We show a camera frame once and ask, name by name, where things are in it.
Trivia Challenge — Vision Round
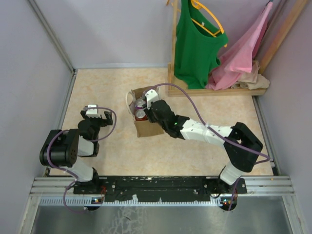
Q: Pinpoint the burlap canvas tote bag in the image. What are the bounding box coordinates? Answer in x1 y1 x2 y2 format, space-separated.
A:
125 86 163 137

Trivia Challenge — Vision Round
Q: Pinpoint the purple soda can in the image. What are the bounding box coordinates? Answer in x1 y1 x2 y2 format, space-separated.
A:
134 98 146 110

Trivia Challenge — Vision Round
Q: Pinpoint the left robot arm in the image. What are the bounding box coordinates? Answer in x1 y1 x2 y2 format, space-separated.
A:
39 105 117 195

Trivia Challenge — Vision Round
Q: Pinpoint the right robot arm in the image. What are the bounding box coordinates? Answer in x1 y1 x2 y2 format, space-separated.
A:
143 100 263 193

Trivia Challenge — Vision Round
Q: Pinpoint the wooden clothes rack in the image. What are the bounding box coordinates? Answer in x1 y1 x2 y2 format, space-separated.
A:
166 0 267 97

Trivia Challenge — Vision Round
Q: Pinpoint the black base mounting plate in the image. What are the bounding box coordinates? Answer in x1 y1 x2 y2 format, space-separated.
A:
73 175 247 203

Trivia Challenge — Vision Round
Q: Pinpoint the green tank top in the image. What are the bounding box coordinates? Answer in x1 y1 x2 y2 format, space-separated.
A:
174 0 228 89

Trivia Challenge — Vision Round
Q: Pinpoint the pink garment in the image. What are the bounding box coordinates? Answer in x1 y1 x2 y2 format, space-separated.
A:
206 1 273 90

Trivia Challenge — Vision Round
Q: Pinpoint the beige crumpled cloth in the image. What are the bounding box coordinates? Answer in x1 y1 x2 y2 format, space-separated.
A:
231 60 270 90

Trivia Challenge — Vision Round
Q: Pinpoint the yellow clothes hanger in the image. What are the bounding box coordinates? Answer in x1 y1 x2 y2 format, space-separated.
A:
190 0 225 38

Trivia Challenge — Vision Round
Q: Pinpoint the wooden plank leaning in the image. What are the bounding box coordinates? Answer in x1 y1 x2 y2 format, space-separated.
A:
258 0 309 74

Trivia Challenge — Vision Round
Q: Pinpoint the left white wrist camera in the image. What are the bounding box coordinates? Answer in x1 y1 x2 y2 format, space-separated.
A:
83 104 101 118

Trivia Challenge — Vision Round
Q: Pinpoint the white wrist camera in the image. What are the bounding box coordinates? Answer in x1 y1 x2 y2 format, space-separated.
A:
143 89 160 109
83 104 101 118

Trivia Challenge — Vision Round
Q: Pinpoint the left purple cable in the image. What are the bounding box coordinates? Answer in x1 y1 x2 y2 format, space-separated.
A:
46 106 117 214

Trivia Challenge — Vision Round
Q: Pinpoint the purple cable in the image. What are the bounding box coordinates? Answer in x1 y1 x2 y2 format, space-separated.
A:
46 106 117 214
143 83 271 212

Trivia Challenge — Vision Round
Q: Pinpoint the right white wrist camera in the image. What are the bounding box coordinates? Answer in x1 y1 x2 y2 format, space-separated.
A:
143 89 160 109

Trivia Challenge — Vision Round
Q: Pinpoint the aluminium frame rail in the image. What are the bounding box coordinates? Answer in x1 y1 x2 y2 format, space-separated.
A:
30 176 294 211

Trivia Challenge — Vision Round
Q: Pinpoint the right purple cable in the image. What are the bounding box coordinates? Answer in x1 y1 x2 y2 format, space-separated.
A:
143 83 271 212

